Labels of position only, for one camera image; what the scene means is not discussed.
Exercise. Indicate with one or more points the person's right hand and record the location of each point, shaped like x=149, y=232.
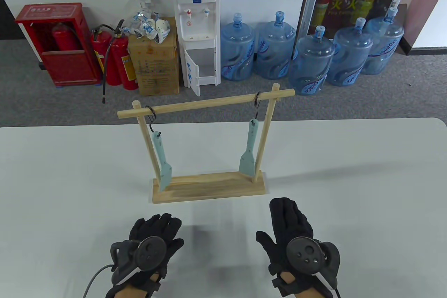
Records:
x=290, y=221

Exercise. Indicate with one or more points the person's left hand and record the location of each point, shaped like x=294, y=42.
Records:
x=157, y=226

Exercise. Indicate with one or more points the mint green dessert spatula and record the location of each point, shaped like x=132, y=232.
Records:
x=248, y=163
x=165, y=175

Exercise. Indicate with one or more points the black metal s-hook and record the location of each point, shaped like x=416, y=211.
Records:
x=152, y=114
x=257, y=108

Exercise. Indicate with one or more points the person's right forearm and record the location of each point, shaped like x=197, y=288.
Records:
x=286, y=277

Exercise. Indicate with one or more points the person's left forearm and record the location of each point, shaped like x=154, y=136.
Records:
x=129, y=292

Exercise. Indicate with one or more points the black round left hand tracker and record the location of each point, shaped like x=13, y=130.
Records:
x=150, y=252

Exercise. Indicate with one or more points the black round hand tracker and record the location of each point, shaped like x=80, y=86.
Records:
x=150, y=252
x=302, y=254

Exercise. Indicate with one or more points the black round right hand tracker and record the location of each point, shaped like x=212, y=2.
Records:
x=302, y=254

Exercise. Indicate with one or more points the wooden hanging rack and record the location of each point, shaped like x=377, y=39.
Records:
x=209, y=186

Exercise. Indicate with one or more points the blue water jug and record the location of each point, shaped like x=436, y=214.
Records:
x=382, y=46
x=276, y=50
x=237, y=50
x=351, y=57
x=310, y=64

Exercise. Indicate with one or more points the brown cardboard box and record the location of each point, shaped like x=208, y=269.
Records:
x=157, y=67

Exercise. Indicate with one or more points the red fire extinguisher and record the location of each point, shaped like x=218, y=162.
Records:
x=99, y=48
x=122, y=57
x=64, y=39

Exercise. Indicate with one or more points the red fire extinguisher box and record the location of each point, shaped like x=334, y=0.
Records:
x=70, y=67

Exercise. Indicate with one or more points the crumpled white blue labels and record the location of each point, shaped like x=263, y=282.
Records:
x=148, y=27

